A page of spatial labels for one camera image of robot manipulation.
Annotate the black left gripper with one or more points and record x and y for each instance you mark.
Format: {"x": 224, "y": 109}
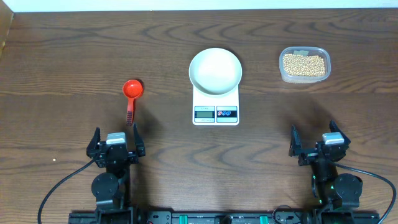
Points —
{"x": 99, "y": 156}

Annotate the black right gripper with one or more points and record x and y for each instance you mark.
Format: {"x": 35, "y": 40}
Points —
{"x": 308, "y": 155}

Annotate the red measuring scoop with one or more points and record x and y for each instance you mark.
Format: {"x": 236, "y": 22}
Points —
{"x": 132, "y": 90}

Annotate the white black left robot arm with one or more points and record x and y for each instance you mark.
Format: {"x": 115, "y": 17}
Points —
{"x": 112, "y": 187}

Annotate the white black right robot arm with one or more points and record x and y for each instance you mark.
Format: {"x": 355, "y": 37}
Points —
{"x": 338, "y": 193}

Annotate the white digital kitchen scale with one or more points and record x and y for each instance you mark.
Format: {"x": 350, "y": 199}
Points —
{"x": 215, "y": 110}

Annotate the white round bowl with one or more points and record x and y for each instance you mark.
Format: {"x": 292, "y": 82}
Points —
{"x": 215, "y": 71}

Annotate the yellow soybeans in container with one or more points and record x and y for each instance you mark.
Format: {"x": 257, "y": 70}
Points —
{"x": 308, "y": 66}

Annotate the clear plastic bean container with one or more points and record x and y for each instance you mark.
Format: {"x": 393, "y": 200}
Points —
{"x": 305, "y": 51}

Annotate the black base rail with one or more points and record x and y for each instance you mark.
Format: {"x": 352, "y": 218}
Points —
{"x": 165, "y": 217}

